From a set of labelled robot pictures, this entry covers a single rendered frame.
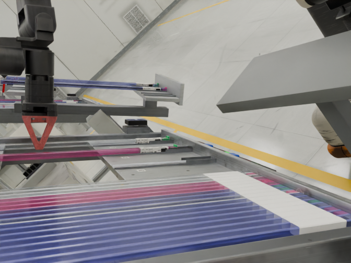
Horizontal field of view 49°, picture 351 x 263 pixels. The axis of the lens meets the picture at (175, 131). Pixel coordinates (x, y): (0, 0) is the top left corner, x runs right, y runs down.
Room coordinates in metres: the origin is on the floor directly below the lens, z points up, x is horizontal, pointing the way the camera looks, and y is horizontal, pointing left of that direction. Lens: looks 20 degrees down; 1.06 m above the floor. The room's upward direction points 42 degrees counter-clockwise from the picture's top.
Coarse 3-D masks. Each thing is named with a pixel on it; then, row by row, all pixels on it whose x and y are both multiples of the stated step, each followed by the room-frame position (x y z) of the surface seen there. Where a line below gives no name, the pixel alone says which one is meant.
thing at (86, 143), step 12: (0, 144) 0.82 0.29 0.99; (12, 144) 0.82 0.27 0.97; (24, 144) 0.82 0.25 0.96; (48, 144) 0.83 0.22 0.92; (60, 144) 0.83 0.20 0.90; (72, 144) 0.83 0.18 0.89; (84, 144) 0.83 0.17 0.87; (96, 144) 0.84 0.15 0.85; (108, 144) 0.84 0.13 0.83; (120, 144) 0.84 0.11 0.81
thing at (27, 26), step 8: (16, 0) 0.90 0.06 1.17; (24, 0) 0.86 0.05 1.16; (32, 0) 0.86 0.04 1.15; (40, 0) 0.87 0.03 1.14; (48, 0) 0.87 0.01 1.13; (24, 8) 0.86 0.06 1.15; (32, 8) 0.85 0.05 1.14; (40, 8) 0.86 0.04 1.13; (48, 8) 0.86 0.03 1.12; (16, 16) 0.90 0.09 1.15; (24, 16) 0.90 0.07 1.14; (32, 16) 0.84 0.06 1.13; (24, 24) 0.86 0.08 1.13; (32, 24) 0.84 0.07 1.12; (24, 32) 0.86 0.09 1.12; (32, 32) 0.84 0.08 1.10
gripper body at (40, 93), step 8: (32, 80) 0.82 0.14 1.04; (40, 80) 0.82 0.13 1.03; (48, 80) 0.83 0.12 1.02; (32, 88) 0.82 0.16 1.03; (40, 88) 0.82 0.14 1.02; (48, 88) 0.82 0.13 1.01; (32, 96) 0.82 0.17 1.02; (40, 96) 0.82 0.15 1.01; (48, 96) 0.82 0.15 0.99; (24, 104) 0.79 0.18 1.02; (32, 104) 0.79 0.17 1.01; (40, 104) 0.79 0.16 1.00; (48, 104) 0.79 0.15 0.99; (56, 104) 0.80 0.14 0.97
